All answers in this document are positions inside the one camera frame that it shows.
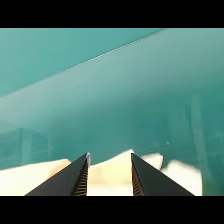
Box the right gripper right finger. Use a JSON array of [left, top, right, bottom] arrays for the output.
[[130, 152, 195, 197]]

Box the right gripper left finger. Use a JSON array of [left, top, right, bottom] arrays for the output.
[[25, 152, 92, 197]]

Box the cream shirt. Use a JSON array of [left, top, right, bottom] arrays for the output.
[[0, 148, 204, 197]]

